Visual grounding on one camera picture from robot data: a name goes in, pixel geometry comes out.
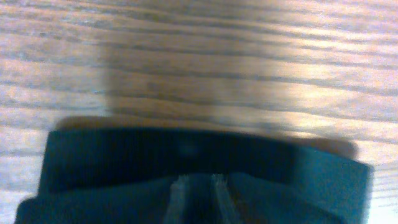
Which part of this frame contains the black t-shirt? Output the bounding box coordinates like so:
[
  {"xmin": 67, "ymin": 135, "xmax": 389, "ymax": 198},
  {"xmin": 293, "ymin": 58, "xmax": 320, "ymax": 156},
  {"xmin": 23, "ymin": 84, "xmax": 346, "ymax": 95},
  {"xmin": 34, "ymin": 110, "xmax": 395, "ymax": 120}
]
[{"xmin": 16, "ymin": 128, "xmax": 372, "ymax": 223}]

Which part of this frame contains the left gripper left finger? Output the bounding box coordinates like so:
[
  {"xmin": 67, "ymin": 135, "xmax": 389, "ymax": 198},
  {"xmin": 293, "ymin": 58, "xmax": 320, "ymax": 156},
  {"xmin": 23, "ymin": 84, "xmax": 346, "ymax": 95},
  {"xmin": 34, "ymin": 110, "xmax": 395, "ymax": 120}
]
[{"xmin": 163, "ymin": 175, "xmax": 190, "ymax": 224}]

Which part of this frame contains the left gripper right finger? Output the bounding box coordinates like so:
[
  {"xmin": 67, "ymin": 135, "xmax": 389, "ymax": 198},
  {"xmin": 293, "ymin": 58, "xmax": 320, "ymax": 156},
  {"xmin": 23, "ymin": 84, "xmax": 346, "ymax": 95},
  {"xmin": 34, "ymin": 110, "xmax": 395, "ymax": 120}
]
[{"xmin": 211, "ymin": 174, "xmax": 241, "ymax": 224}]

